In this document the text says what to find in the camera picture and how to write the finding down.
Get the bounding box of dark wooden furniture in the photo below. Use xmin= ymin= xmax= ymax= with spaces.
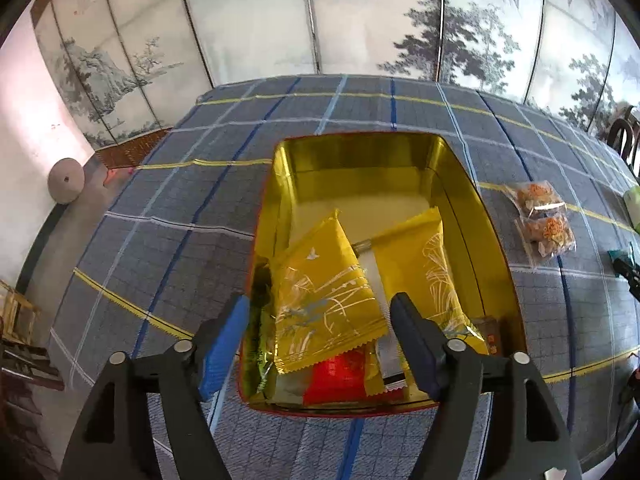
xmin=0 ymin=337 xmax=66 ymax=393

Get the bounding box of small green candy packet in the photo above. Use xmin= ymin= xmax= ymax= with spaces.
xmin=247 ymin=257 xmax=278 ymax=396

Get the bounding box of grey round disc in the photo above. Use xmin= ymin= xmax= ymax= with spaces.
xmin=47 ymin=157 xmax=86 ymax=205

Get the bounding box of red snack packet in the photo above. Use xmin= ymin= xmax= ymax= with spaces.
xmin=302 ymin=350 xmax=373 ymax=406

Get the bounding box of brown sesame candy packet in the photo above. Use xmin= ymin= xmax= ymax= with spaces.
xmin=472 ymin=316 xmax=503 ymax=356

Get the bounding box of red and gold tin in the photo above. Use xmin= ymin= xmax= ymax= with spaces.
xmin=237 ymin=132 xmax=528 ymax=418

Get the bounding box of dark wooden chair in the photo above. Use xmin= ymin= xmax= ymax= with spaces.
xmin=607 ymin=105 xmax=640 ymax=176

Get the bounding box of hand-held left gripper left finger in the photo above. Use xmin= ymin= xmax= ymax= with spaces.
xmin=60 ymin=294 xmax=250 ymax=480

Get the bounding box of silver snack packet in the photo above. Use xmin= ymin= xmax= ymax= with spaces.
xmin=352 ymin=239 xmax=408 ymax=391

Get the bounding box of light wooden stool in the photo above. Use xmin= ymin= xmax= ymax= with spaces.
xmin=0 ymin=280 xmax=42 ymax=346

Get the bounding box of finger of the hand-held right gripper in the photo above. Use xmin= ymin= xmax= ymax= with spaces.
xmin=609 ymin=242 xmax=640 ymax=303

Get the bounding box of yellow snack packet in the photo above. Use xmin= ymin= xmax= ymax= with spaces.
xmin=272 ymin=209 xmax=390 ymax=375
xmin=364 ymin=206 xmax=490 ymax=397

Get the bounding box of clear peanut snack packet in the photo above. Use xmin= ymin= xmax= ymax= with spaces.
xmin=517 ymin=205 xmax=577 ymax=261
xmin=505 ymin=180 xmax=566 ymax=216

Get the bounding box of green tissue pack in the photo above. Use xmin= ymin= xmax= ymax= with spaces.
xmin=622 ymin=185 xmax=640 ymax=233

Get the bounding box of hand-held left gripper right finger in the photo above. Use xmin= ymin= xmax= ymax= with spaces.
xmin=390 ymin=292 xmax=583 ymax=480

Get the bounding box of blue plaid tablecloth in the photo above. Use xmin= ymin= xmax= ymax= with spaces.
xmin=47 ymin=74 xmax=640 ymax=480

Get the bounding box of painted folding screen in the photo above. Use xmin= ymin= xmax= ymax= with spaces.
xmin=30 ymin=0 xmax=640 ymax=168

